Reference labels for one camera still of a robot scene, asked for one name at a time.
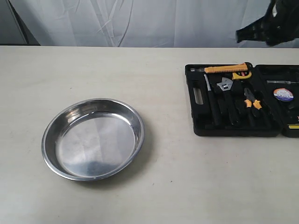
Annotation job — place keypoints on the silver test pen screwdriver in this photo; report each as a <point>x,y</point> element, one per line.
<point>280,82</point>

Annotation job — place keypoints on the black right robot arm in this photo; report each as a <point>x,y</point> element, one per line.
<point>279,24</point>

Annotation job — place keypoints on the black electrical tape roll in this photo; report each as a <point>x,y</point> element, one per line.
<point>283,94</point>

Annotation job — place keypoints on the silver black adjustable wrench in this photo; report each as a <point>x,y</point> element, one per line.
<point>225,85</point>

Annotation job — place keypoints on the round stainless steel tray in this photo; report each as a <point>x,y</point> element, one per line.
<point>92,139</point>

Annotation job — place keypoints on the black plastic tool case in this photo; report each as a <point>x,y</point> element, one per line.
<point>244,100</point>

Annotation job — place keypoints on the yellow utility knife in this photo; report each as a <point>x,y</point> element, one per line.
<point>221,69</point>

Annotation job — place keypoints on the yellow black pliers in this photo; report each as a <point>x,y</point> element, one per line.
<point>252,102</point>

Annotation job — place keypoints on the white backdrop curtain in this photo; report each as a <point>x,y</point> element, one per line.
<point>140,23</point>

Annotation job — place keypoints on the black handled hammer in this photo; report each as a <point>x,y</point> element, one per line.
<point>213,103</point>

